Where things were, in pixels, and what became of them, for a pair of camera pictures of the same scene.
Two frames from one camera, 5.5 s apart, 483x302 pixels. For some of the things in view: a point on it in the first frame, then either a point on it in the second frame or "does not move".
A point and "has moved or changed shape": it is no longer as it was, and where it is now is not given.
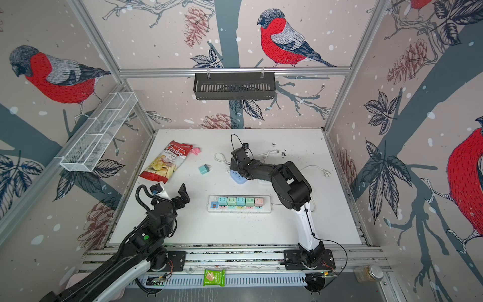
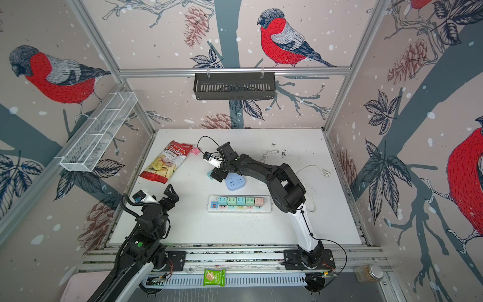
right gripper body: x=236 y=164 to x=224 y=170
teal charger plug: x=240 y=201 does not move
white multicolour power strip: x=239 y=204 does not move
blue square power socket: x=238 y=177 has moved or changed shape
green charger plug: x=249 y=202 does not move
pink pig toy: x=195 y=150 does not move
